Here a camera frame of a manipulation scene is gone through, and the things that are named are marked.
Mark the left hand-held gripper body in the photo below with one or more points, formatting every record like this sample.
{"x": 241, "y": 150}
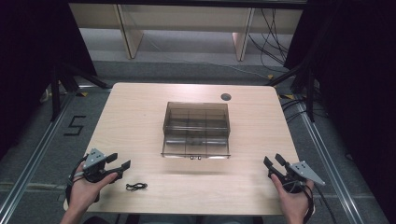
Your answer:
{"x": 94, "y": 158}

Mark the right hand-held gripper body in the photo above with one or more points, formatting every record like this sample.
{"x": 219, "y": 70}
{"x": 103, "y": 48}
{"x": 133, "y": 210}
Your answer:
{"x": 303, "y": 173}

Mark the person's right hand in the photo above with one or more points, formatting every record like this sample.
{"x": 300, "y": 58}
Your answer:
{"x": 292, "y": 200}

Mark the person's left hand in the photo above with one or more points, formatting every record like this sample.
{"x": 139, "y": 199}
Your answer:
{"x": 84, "y": 193}

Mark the black metal stand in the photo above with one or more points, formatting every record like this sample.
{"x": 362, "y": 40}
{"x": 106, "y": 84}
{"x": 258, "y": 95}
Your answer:
{"x": 309, "y": 93}
{"x": 56, "y": 93}

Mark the smoky transparent drawer box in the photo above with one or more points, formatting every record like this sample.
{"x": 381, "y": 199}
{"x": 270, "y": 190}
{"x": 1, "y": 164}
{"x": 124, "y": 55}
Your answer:
{"x": 196, "y": 130}

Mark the dark round table grommet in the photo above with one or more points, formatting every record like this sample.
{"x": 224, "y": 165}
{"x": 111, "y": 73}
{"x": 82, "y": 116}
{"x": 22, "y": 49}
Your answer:
{"x": 226, "y": 96}

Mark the dark curtain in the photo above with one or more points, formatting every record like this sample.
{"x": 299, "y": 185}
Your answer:
{"x": 358, "y": 77}
{"x": 31, "y": 62}

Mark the white background desk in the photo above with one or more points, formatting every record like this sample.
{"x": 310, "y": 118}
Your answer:
{"x": 186, "y": 18}

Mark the grey floor rail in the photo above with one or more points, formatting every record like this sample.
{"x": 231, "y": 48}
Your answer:
{"x": 34, "y": 161}
{"x": 330, "y": 168}

